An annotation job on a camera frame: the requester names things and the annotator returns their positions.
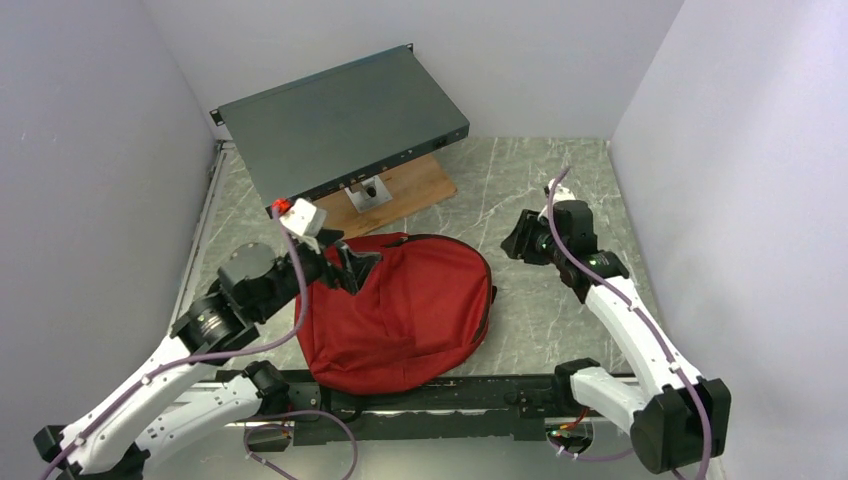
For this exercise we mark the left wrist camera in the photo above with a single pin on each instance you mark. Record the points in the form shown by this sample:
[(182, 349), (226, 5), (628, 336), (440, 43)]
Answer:
[(301, 219)]

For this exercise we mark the wooden board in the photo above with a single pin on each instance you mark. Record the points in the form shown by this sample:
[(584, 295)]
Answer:
[(401, 192)]

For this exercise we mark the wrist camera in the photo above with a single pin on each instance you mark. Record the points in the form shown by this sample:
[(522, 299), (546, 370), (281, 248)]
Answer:
[(558, 193), (301, 219)]

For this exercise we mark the red student backpack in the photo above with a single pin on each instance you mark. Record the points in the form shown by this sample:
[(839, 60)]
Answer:
[(424, 310)]

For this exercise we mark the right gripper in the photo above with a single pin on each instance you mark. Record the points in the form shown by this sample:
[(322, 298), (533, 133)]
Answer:
[(520, 242)]

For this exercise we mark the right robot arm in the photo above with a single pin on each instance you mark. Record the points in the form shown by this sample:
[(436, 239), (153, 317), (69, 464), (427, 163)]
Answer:
[(674, 416)]

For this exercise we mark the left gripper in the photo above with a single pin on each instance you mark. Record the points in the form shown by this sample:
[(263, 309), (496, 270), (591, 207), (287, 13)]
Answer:
[(353, 265)]

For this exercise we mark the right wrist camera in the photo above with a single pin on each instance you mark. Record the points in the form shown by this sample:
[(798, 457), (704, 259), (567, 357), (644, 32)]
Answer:
[(558, 193)]

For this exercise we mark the grey rack-mount device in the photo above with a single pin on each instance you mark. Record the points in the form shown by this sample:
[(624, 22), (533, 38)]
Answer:
[(319, 134)]

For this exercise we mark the aluminium frame rail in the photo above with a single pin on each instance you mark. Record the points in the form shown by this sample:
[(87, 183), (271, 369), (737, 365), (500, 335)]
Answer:
[(217, 176)]

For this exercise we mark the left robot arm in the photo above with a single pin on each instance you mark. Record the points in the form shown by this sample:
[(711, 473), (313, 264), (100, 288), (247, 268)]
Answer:
[(208, 371)]

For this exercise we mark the metal stand bracket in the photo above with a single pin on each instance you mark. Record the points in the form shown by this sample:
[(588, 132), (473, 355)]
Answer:
[(368, 194)]

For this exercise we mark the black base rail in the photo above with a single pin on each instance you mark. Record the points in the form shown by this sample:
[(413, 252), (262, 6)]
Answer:
[(515, 407)]

